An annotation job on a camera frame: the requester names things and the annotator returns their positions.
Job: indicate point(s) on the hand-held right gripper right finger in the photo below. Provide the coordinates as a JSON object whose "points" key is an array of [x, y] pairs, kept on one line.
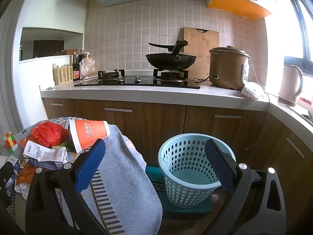
{"points": [[220, 166]]}

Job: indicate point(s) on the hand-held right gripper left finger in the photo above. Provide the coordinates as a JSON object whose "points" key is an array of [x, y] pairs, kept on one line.
{"points": [[91, 161]]}

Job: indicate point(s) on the orange wrapper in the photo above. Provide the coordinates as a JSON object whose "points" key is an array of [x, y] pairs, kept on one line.
{"points": [[24, 173]]}

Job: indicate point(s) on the orange paper cup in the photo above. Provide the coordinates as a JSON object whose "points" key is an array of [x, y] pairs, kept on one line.
{"points": [[89, 133]]}

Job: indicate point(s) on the light blue perforated basket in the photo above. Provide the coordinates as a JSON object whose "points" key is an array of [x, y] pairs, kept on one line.
{"points": [[193, 156]]}

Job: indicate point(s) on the red plastic bag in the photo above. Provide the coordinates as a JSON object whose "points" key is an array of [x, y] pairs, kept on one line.
{"points": [[49, 133]]}

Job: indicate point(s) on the polka dot cloth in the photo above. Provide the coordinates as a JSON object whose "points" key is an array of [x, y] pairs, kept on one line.
{"points": [[22, 189]]}

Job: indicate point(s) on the green vegetable scraps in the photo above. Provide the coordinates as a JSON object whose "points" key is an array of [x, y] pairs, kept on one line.
{"points": [[67, 145]]}

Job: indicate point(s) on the patterned grey blanket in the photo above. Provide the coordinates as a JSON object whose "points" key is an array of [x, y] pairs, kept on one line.
{"points": [[124, 166]]}

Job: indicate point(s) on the colourful puzzle cube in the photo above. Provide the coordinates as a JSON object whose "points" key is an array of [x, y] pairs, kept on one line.
{"points": [[11, 142]]}

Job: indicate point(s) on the white and blue carton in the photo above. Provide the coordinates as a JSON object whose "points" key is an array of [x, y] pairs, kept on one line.
{"points": [[46, 155]]}

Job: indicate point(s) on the teal cardboard box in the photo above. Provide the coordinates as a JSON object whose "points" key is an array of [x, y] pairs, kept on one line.
{"points": [[154, 183]]}

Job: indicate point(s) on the wooden base cabinet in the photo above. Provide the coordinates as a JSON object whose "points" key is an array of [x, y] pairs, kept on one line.
{"points": [[159, 120]]}

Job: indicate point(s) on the white crumpled cloth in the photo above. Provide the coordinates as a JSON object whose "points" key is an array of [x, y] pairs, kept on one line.
{"points": [[253, 90]]}

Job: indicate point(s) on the beige woven plastic basket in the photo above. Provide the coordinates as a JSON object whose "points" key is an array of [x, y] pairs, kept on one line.
{"points": [[62, 74]]}

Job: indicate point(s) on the black gas stove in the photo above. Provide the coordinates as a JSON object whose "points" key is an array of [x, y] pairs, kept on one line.
{"points": [[137, 82]]}

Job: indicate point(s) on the dark sauce bottle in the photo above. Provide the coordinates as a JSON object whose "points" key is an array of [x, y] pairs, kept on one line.
{"points": [[76, 69]]}

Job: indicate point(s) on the clear plastic food bag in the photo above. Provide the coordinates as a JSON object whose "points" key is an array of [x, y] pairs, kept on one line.
{"points": [[87, 68]]}

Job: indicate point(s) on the brown rice cooker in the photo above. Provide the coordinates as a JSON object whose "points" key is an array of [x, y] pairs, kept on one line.
{"points": [[225, 66]]}

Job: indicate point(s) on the white electric kettle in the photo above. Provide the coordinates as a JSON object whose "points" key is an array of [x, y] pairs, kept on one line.
{"points": [[289, 85]]}

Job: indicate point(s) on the black wok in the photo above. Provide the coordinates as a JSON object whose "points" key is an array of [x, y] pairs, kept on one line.
{"points": [[171, 60]]}

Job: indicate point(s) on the wooden cutting board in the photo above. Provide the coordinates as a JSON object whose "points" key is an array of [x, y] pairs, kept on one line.
{"points": [[205, 44]]}

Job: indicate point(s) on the window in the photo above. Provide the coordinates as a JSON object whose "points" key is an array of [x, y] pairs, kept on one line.
{"points": [[298, 17]]}

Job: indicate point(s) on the orange wall cabinet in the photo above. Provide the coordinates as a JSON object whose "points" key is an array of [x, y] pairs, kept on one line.
{"points": [[234, 3]]}

